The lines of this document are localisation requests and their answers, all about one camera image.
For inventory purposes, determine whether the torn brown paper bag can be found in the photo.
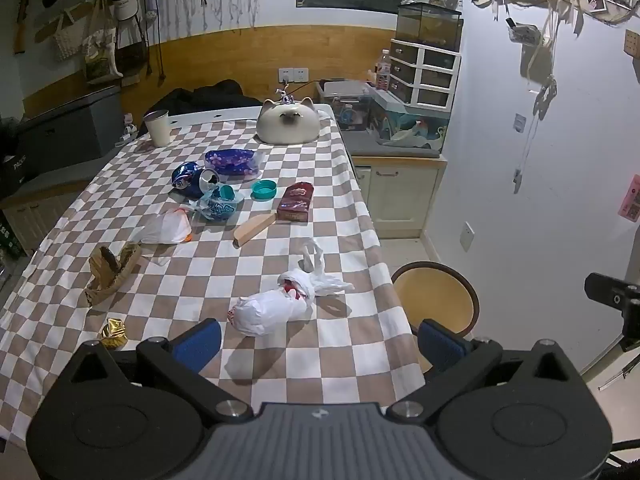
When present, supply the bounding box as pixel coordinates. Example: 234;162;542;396
85;242;143;306

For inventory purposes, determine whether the dark glass fish tank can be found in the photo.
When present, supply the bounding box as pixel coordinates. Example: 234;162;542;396
397;1;463;51

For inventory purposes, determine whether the blue clear plastic wrapper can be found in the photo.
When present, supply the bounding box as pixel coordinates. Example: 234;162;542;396
192;187;246;222

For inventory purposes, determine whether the wooden block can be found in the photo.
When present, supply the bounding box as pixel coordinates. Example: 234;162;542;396
233;211;277;248

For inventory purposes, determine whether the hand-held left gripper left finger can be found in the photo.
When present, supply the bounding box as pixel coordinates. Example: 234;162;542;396
52;318;253;428

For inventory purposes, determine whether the pink card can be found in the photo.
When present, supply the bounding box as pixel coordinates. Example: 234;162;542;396
617;174;640;223

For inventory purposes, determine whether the white woven bag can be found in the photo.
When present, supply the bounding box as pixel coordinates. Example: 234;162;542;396
52;15;83;61

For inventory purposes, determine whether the white cup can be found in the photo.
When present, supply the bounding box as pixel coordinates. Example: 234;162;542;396
144;110;172;148

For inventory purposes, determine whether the cream cabinet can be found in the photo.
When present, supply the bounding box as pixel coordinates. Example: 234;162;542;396
350;152;448;238

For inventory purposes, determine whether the brown white checkered tablecloth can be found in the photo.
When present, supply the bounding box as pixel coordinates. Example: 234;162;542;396
0;105;426;448

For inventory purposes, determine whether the crushed blue drink can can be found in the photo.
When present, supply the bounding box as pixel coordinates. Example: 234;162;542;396
185;167;221;200
171;161;202;193

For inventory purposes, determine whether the teal printed glass tank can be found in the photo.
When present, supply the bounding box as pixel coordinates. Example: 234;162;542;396
370;90;451;153

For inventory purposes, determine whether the purple floral bag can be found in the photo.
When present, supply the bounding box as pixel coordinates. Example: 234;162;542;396
204;148;263;178

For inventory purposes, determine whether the black mesh bag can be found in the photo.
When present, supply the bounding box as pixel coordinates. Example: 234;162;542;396
115;15;151;78

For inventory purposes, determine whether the white drawer unit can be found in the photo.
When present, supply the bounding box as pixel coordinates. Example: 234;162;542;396
389;38;461;111

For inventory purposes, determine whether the grey storage box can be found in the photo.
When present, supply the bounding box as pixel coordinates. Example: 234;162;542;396
17;85;126;171

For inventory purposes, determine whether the white plastic bag with red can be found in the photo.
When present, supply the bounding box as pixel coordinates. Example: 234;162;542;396
229;237;355;337

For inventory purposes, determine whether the clear storage box with lid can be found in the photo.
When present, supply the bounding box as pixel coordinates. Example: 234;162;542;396
315;79;373;131

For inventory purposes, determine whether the yellow trash can dark rim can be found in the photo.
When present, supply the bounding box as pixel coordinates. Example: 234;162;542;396
390;261;481;342

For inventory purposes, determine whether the gold foil wrapper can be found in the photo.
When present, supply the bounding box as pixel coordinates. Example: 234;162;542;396
100;317;127;349

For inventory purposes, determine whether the printed tote bag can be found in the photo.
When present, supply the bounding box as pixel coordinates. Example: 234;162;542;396
82;30;123;83

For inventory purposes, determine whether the clear plastic bottle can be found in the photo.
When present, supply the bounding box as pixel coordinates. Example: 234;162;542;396
375;50;391;92

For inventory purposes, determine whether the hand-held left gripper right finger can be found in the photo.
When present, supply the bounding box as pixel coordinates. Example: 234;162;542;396
387;320;593;426

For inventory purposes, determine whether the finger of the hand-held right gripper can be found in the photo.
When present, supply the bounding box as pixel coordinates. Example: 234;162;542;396
585;272;630;311

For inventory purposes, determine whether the black box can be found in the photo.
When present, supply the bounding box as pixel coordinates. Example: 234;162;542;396
0;155;28;196

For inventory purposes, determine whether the white cat-shaped cushion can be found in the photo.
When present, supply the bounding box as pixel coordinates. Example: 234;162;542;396
256;97;321;145

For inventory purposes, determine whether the black jacket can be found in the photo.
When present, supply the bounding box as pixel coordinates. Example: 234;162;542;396
145;80;261;121

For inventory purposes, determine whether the white plastic bag with orange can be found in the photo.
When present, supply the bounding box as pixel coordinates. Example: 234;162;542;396
140;207;193;246

